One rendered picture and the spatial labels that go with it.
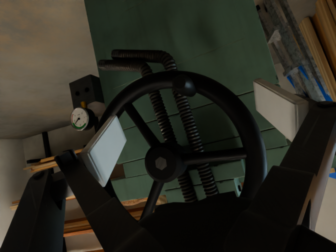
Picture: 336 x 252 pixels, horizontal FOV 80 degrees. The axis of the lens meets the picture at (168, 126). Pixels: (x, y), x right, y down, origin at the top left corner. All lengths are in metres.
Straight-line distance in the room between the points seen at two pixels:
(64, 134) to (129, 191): 3.31
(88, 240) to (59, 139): 1.70
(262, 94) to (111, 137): 0.13
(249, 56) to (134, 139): 0.35
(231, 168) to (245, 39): 0.29
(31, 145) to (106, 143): 4.15
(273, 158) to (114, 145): 0.37
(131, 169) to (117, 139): 0.38
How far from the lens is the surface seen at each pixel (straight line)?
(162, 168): 0.30
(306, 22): 2.17
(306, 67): 1.36
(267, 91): 0.17
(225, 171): 0.39
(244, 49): 0.51
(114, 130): 0.19
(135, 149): 0.55
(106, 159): 0.16
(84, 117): 0.57
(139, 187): 0.56
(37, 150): 4.22
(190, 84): 0.26
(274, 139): 0.48
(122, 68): 0.46
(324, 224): 3.37
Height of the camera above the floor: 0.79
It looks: 7 degrees down
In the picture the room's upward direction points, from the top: 167 degrees clockwise
